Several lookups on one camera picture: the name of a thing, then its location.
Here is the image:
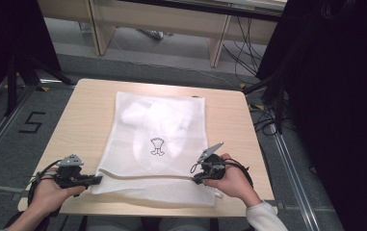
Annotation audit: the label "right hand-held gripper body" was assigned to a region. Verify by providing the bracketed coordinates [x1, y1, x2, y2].
[197, 141, 227, 183]

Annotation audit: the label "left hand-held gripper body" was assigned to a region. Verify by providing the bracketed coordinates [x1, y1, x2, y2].
[53, 153, 88, 189]

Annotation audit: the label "white mesh laundry bag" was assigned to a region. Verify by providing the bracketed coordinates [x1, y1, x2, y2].
[90, 90, 225, 208]

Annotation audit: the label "person's right hand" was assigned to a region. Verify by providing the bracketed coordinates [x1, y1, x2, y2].
[203, 152, 263, 208]

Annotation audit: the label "person's left hand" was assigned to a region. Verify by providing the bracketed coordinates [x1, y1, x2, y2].
[26, 167, 87, 218]

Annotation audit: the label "person's legs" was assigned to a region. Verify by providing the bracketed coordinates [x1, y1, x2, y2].
[86, 216, 218, 231]

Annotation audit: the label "white garment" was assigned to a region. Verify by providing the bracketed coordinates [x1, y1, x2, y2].
[119, 96, 202, 176]

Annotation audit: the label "black metal stand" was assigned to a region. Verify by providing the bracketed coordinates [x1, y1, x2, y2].
[242, 62, 290, 136]

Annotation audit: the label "black tripod stand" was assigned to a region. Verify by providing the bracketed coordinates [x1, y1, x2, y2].
[5, 52, 76, 117]

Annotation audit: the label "black curtain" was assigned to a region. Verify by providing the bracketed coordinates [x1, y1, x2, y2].
[256, 0, 367, 231]
[0, 0, 63, 110]

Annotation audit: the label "grey power strip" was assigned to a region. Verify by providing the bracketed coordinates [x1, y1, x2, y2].
[136, 28, 174, 41]

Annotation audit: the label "light wooden desk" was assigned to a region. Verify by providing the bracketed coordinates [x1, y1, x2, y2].
[37, 0, 289, 68]

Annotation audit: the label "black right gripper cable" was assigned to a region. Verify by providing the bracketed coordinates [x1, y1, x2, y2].
[223, 157, 255, 190]

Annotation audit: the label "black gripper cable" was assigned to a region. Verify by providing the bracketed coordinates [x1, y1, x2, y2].
[2, 159, 64, 231]
[223, 157, 255, 190]

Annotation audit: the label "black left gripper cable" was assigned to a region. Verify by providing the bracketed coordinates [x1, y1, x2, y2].
[2, 159, 64, 231]

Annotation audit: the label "black floor cables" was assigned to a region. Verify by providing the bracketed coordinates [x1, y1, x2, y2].
[248, 104, 298, 138]

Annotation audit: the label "metal floor rail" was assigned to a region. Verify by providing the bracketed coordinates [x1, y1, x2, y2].
[0, 86, 35, 172]
[271, 131, 322, 231]

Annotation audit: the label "hanging black cables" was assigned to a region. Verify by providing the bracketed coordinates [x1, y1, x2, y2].
[222, 15, 267, 85]

